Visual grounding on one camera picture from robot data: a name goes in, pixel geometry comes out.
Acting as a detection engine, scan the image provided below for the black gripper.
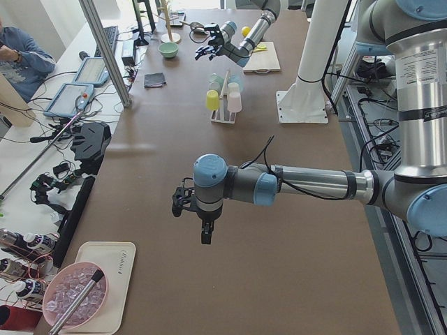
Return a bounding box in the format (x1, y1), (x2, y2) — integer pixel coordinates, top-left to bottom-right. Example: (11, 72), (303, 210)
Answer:
(194, 24), (225, 60)
(171, 177), (217, 244)

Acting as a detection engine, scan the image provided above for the green cup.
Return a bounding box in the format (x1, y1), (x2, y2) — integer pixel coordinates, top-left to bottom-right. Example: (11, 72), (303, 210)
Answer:
(208, 73), (224, 94)

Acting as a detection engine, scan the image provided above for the pink cup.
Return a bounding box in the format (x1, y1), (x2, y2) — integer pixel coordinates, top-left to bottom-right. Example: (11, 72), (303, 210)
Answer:
(227, 91), (242, 113)

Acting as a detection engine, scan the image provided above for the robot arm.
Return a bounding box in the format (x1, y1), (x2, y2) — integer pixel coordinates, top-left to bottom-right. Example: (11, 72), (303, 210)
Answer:
(195, 0), (281, 68)
(172, 1), (446, 244)

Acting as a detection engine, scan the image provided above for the white cup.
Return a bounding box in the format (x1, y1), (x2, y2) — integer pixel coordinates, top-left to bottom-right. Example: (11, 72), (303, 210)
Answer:
(227, 82), (240, 94)

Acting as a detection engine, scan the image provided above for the yellow cup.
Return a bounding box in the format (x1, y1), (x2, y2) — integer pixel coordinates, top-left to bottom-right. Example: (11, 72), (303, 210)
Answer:
(205, 89), (220, 111)

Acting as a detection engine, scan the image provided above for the yellow lemon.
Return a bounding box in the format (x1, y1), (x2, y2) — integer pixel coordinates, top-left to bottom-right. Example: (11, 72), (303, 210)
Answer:
(241, 26), (251, 38)

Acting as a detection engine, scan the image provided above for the yellow plastic knife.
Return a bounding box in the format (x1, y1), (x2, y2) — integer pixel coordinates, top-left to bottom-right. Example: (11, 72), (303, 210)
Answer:
(252, 45), (267, 53)

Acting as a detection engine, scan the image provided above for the wooden mug tree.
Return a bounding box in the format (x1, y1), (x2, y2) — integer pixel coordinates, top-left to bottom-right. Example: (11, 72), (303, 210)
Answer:
(157, 0), (182, 44)

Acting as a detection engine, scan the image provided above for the green bowl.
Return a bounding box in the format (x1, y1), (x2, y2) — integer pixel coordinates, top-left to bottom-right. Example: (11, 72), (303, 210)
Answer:
(159, 42), (179, 59)

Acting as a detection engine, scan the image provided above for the bamboo cutting board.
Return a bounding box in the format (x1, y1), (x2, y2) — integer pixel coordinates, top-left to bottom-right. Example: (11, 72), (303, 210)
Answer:
(243, 42), (281, 73)

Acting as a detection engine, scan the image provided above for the grey cloth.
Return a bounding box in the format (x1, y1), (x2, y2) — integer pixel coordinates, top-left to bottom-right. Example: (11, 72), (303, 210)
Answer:
(143, 73), (166, 88)

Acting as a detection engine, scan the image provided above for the beige tray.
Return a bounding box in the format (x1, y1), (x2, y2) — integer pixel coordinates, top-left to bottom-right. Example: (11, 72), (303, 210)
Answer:
(60, 241), (136, 334)

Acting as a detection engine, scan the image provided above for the blue teach pendant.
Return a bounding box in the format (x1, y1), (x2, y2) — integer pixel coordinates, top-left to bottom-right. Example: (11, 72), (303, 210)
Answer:
(73, 57), (110, 87)
(43, 83), (94, 118)

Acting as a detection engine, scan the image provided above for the pink bowl with ice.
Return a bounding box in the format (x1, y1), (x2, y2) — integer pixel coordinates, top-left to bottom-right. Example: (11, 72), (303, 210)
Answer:
(43, 262), (108, 329)

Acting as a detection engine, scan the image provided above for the seated person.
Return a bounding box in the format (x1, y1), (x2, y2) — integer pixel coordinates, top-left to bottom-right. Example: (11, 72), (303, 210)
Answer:
(1, 24), (56, 103)

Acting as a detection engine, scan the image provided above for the white wire cup holder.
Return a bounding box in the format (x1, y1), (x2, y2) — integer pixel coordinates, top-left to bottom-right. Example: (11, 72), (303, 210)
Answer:
(210, 70), (237, 124)

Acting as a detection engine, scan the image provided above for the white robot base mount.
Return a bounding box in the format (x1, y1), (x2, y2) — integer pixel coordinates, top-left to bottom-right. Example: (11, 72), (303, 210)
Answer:
(277, 0), (351, 124)

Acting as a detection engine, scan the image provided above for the aluminium frame post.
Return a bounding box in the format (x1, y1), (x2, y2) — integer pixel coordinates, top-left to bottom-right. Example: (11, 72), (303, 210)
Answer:
(79, 0), (131, 108)

